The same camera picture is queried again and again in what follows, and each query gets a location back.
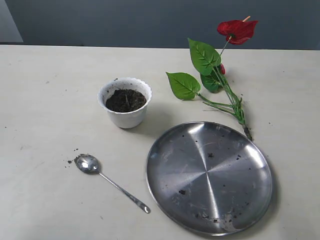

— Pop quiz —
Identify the artificial red anthurium plant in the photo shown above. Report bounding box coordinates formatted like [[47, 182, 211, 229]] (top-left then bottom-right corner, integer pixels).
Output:
[[166, 16, 258, 141]]

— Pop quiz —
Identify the metal spoon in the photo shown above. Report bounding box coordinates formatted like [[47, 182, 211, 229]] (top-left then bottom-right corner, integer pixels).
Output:
[[73, 153, 151, 214]]

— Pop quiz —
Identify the white plastic flower pot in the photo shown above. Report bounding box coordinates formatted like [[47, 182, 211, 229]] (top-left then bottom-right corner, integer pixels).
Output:
[[97, 77, 152, 129]]

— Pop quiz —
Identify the dark soil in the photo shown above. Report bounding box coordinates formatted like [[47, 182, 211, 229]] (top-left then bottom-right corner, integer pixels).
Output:
[[105, 89, 147, 113]]

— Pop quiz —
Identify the round stainless steel tray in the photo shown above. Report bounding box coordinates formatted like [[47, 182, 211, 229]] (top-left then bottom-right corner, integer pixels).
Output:
[[146, 121, 273, 236]]

